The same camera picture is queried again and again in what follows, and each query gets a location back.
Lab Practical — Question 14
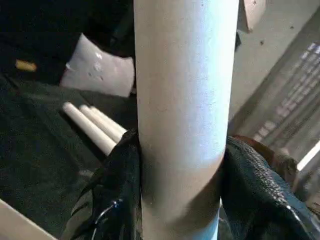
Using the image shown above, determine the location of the black work mat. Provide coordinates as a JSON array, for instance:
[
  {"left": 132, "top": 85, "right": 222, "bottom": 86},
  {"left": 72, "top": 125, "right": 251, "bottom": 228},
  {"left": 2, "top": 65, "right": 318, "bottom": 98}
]
[{"left": 0, "top": 70, "right": 140, "bottom": 239}]

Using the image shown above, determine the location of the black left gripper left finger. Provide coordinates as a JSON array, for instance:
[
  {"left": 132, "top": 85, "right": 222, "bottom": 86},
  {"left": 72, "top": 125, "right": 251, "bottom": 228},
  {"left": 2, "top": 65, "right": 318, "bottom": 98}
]
[{"left": 61, "top": 127, "right": 145, "bottom": 240}]

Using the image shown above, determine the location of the white cushion with badge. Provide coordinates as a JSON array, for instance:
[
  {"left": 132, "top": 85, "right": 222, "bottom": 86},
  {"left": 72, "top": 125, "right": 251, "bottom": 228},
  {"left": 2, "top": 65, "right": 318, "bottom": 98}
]
[{"left": 59, "top": 32, "right": 136, "bottom": 99}]

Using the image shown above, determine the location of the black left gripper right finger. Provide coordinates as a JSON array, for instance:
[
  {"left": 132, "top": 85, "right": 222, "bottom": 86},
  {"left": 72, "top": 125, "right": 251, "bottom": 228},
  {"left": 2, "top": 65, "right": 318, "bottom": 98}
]
[{"left": 219, "top": 136, "right": 320, "bottom": 240}]

